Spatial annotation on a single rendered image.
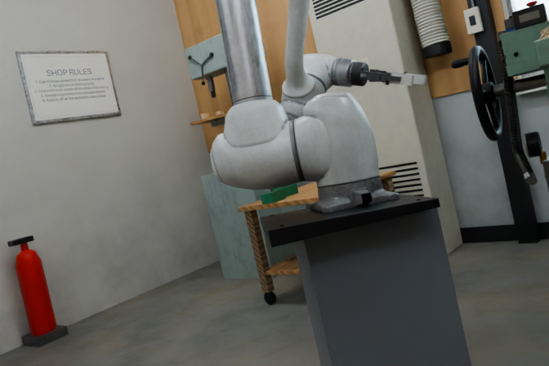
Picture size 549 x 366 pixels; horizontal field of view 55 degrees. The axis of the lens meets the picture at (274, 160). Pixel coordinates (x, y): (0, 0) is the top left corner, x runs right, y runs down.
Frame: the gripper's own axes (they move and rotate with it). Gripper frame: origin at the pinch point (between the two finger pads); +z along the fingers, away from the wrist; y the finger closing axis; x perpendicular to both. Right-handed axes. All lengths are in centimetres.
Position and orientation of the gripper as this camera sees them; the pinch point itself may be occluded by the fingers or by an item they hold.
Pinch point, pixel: (416, 80)
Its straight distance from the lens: 167.7
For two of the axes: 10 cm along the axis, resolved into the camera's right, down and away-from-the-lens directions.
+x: -0.8, 9.7, 2.1
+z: 8.5, 1.8, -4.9
